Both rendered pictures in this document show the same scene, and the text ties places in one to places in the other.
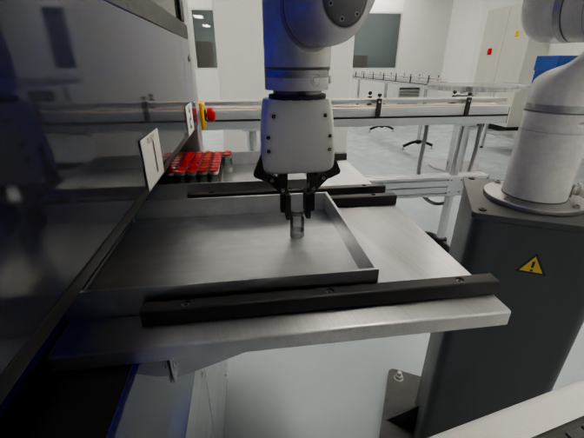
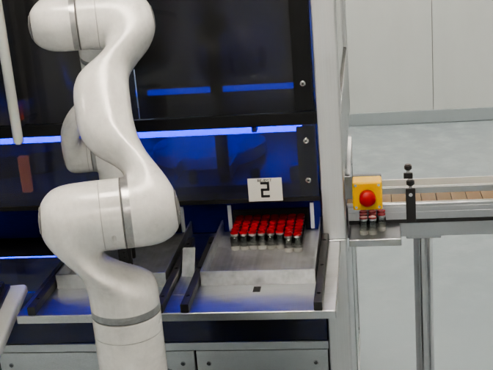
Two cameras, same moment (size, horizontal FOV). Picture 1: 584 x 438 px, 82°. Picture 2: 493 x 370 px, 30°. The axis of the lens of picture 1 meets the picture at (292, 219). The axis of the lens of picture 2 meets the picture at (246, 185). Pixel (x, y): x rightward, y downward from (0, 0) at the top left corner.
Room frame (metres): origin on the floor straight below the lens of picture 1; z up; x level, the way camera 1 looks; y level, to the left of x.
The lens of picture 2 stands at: (1.31, -1.87, 1.72)
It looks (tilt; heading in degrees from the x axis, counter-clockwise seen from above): 18 degrees down; 106
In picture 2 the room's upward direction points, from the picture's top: 5 degrees counter-clockwise
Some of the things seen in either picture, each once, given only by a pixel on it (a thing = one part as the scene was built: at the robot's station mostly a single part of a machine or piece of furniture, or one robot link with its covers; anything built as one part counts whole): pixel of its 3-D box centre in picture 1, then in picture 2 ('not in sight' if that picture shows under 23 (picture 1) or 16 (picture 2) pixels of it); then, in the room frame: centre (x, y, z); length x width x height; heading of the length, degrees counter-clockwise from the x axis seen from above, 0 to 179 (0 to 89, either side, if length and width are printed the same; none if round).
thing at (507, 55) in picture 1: (505, 70); not in sight; (6.81, -3.95, 1.02); 1.20 x 0.43 x 2.05; 8
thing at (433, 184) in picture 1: (352, 189); not in sight; (1.80, -0.34, 0.49); 1.60 x 0.08 x 0.12; 98
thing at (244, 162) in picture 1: (235, 171); (265, 249); (0.77, 0.13, 0.90); 0.34 x 0.26 x 0.04; 98
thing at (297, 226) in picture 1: (296, 223); not in sight; (0.47, -0.01, 0.90); 0.02 x 0.02 x 0.04
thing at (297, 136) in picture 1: (297, 130); not in sight; (0.47, -0.01, 1.05); 0.10 x 0.08 x 0.11; 98
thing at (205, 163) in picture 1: (207, 169); (267, 236); (0.76, 0.20, 0.90); 0.18 x 0.02 x 0.05; 8
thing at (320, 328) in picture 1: (271, 209); (191, 272); (0.61, 0.04, 0.87); 0.70 x 0.48 x 0.02; 8
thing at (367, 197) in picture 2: (209, 115); (367, 197); (1.01, 0.24, 0.99); 0.04 x 0.04 x 0.04; 8
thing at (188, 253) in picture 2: not in sight; (184, 270); (0.62, -0.04, 0.91); 0.14 x 0.03 x 0.06; 97
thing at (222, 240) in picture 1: (232, 239); (128, 252); (0.43, 0.09, 0.90); 0.34 x 0.26 x 0.04; 98
